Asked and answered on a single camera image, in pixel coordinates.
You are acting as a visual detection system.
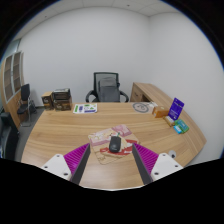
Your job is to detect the wooden side cabinet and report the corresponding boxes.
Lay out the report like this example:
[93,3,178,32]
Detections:
[129,81,178,111]

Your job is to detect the small tan box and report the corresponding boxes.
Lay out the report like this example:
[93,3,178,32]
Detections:
[163,116,175,127]

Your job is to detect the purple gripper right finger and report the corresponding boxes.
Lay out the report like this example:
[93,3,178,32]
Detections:
[131,143,184,185]

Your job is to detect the white green leaflet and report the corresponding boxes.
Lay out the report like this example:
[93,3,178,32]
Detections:
[73,103,97,114]

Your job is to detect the orange cardboard box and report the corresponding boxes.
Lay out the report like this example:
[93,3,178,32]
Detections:
[152,106,169,118]

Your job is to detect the small brown box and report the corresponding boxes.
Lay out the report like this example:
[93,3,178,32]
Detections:
[41,92,54,110]

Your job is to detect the illustrated mouse pad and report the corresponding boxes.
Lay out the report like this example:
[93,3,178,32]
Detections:
[88,124,139,165]

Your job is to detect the round white plate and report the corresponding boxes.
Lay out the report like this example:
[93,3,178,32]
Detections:
[132,102,150,113]

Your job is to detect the desk cable grommet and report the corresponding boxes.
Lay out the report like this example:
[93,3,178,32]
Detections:
[168,150,176,158]

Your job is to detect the black computer mouse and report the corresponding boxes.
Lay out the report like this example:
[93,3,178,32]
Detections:
[109,136,121,153]

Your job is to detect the dark brown box stack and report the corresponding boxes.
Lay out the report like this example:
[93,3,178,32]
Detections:
[53,88,72,111]

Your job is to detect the wooden bookshelf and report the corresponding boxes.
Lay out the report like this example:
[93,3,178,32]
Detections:
[0,51,25,127]

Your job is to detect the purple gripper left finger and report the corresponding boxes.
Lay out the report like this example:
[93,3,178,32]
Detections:
[40,143,92,185]

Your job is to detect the black mesh office chair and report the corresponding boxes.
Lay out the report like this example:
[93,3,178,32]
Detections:
[85,72,129,102]

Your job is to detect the black chair at left edge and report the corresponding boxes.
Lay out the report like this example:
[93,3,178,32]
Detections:
[0,112,19,161]

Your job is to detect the purple standing sign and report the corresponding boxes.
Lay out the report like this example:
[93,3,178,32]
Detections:
[168,98,184,120]

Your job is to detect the green teal packet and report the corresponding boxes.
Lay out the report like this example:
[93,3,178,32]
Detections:
[174,119,189,134]

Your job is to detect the black visitor chair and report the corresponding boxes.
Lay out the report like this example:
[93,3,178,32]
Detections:
[17,84,37,127]

